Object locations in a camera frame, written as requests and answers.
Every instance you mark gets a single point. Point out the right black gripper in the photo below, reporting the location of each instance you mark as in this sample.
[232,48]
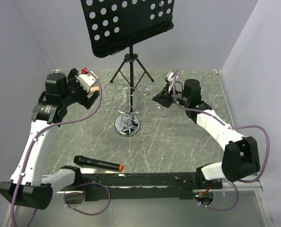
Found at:
[164,98]

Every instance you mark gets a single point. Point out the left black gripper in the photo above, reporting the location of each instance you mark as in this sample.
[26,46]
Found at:
[85,100]

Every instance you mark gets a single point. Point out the chrome wine glass rack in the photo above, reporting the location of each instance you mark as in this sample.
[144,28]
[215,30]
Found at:
[128,102]

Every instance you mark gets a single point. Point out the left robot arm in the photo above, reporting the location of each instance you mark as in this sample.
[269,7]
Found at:
[26,186]

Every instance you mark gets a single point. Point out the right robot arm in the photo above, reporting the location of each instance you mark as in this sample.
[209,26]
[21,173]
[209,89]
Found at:
[240,158]

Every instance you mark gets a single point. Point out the beige microphone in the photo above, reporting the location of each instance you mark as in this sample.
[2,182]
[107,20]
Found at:
[93,89]

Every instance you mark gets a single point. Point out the black microphone orange end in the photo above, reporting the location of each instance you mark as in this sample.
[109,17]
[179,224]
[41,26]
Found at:
[85,161]

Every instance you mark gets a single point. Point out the black perforated music stand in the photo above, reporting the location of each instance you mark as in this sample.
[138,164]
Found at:
[114,25]

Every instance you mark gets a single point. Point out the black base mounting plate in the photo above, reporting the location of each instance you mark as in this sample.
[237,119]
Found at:
[180,185]

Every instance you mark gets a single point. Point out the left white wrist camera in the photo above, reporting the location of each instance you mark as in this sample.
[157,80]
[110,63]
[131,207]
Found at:
[86,79]

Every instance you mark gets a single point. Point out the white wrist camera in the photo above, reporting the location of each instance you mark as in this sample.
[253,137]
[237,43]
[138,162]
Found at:
[169,80]
[86,79]

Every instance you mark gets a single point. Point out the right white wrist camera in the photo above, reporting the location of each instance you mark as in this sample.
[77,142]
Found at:
[169,80]

